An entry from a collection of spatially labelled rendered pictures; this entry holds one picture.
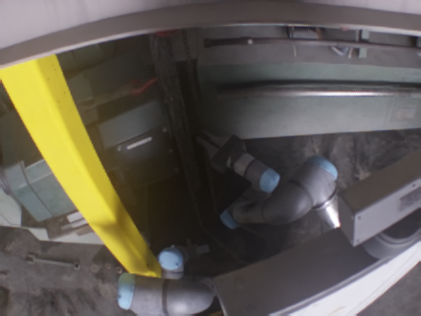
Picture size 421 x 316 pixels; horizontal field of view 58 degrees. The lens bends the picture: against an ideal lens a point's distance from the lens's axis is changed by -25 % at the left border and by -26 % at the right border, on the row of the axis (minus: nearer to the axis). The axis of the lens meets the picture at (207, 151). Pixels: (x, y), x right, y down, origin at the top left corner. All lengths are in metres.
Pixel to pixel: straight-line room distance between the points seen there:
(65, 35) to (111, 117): 0.99
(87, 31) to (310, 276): 0.53
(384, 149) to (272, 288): 2.31
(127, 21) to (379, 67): 1.69
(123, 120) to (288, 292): 1.38
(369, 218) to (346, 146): 2.28
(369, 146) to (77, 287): 1.83
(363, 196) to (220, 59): 1.83
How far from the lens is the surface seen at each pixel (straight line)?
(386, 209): 0.34
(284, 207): 1.38
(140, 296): 1.16
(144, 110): 1.71
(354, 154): 2.59
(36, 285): 2.52
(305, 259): 0.40
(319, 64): 2.16
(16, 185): 1.81
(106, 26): 0.73
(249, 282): 0.39
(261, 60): 2.12
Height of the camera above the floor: 2.16
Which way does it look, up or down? 58 degrees down
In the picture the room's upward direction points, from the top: 10 degrees counter-clockwise
